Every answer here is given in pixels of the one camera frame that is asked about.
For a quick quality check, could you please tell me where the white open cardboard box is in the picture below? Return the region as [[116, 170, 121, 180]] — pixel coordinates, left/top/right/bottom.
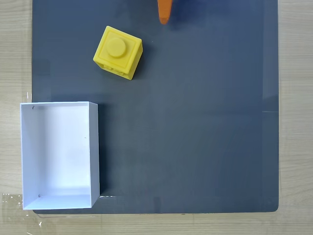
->
[[20, 101, 101, 211]]

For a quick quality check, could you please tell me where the yellow toy building block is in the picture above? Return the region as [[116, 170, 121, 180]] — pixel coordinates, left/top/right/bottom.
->
[[92, 25, 143, 81]]

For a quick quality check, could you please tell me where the dark grey table mat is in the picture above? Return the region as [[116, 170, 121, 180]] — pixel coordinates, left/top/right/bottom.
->
[[31, 0, 280, 215]]

